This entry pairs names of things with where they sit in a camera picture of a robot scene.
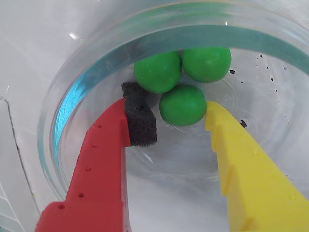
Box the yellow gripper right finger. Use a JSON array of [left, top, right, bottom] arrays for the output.
[[204, 101, 309, 232]]

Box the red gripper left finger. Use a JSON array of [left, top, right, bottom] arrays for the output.
[[35, 81, 158, 232]]

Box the green candy pill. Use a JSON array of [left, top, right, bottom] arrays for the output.
[[134, 51, 182, 94], [181, 47, 232, 84], [159, 84, 207, 126]]

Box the clear glass bowl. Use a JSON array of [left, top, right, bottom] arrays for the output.
[[36, 0, 309, 232]]

